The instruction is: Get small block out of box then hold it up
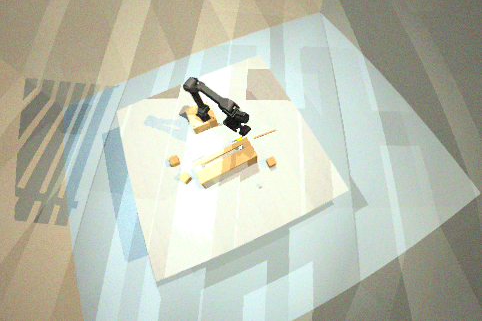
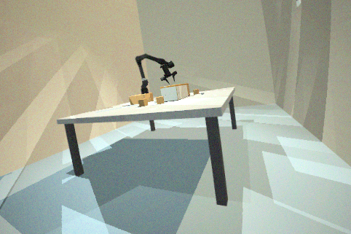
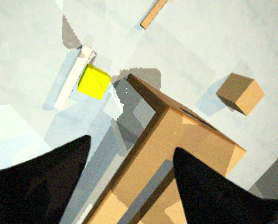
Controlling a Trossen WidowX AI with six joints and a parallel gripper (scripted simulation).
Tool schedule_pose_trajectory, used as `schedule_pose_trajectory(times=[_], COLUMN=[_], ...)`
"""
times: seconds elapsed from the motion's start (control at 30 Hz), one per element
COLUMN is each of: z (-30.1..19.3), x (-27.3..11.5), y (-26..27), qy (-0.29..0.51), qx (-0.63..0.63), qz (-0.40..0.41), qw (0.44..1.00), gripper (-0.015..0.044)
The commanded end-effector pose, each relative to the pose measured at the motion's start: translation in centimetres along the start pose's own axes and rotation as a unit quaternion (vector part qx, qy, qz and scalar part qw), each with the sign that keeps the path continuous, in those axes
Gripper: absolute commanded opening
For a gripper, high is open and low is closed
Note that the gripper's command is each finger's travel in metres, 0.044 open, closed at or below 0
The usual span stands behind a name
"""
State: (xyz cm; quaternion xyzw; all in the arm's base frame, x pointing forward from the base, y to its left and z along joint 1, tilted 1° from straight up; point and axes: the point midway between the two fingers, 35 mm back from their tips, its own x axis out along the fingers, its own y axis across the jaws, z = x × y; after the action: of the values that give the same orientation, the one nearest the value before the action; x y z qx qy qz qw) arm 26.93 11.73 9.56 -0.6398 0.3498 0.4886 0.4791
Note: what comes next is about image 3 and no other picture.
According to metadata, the small yellow-green block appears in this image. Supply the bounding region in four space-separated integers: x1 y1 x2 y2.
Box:
77 64 111 100

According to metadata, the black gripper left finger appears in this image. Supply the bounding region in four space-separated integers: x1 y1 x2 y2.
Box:
0 135 91 224

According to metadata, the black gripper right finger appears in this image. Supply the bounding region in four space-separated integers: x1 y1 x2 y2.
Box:
173 147 278 224

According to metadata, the orange flat bar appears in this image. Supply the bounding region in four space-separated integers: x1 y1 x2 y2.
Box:
140 0 167 29

